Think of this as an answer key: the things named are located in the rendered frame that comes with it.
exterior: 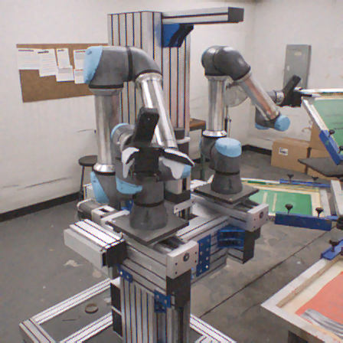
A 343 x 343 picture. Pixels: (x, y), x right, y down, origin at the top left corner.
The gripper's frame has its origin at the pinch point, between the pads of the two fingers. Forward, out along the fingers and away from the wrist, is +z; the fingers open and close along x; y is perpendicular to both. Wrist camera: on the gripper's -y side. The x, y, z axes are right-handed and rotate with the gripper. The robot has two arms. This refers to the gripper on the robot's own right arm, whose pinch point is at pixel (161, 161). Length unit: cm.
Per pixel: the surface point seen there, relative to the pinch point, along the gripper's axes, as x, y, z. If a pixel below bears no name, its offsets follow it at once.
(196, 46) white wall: -208, -49, -479
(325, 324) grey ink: -74, 62, -13
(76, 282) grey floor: -15, 167, -212
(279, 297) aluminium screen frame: -65, 60, -29
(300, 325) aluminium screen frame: -63, 61, -13
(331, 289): -91, 60, -30
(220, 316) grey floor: -110, 154, -133
